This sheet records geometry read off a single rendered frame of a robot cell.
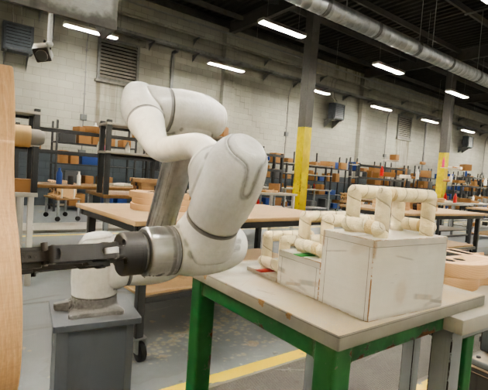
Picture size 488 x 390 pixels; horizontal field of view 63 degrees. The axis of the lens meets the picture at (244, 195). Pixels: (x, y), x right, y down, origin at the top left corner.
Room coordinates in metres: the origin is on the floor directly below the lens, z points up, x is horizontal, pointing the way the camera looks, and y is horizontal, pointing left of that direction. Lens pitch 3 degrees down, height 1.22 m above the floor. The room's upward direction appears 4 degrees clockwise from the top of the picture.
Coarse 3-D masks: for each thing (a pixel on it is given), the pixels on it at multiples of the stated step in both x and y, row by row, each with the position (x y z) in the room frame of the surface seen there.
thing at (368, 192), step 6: (354, 186) 0.91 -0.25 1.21; (360, 186) 0.91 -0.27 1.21; (366, 186) 0.92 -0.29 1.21; (372, 186) 0.94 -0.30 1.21; (378, 186) 0.95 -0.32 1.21; (390, 186) 0.99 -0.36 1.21; (360, 192) 0.91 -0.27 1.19; (366, 192) 0.92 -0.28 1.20; (372, 192) 0.93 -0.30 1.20; (366, 198) 0.94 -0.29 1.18; (372, 198) 0.94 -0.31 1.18
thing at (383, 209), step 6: (378, 198) 0.84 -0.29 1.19; (384, 198) 0.83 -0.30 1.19; (390, 198) 0.84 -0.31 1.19; (378, 204) 0.84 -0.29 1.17; (384, 204) 0.83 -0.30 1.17; (390, 204) 0.84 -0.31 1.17; (378, 210) 0.84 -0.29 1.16; (384, 210) 0.83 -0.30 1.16; (390, 210) 0.84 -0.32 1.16; (378, 216) 0.84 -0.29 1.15; (384, 216) 0.83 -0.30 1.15; (384, 222) 0.83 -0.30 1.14; (384, 234) 0.83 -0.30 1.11
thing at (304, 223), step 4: (300, 220) 1.05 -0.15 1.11; (304, 220) 1.04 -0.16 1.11; (308, 220) 1.04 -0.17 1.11; (300, 224) 1.04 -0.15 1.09; (304, 224) 1.04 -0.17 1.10; (308, 224) 1.04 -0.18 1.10; (300, 228) 1.04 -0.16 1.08; (304, 228) 1.04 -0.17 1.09; (308, 228) 1.04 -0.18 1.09; (300, 232) 1.04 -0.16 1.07; (304, 232) 1.04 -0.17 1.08; (308, 232) 1.04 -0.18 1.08; (300, 236) 1.04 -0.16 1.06; (304, 236) 1.04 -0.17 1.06; (308, 236) 1.04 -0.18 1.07
